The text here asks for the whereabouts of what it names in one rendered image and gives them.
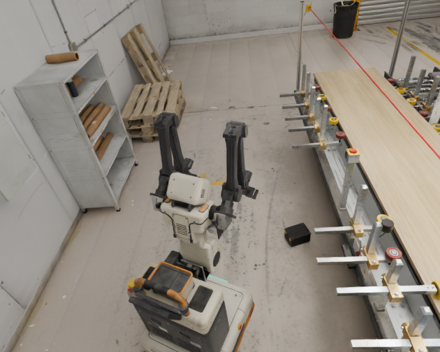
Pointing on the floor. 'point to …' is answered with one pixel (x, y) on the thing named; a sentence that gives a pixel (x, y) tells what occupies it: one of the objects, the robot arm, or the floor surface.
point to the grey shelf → (37, 90)
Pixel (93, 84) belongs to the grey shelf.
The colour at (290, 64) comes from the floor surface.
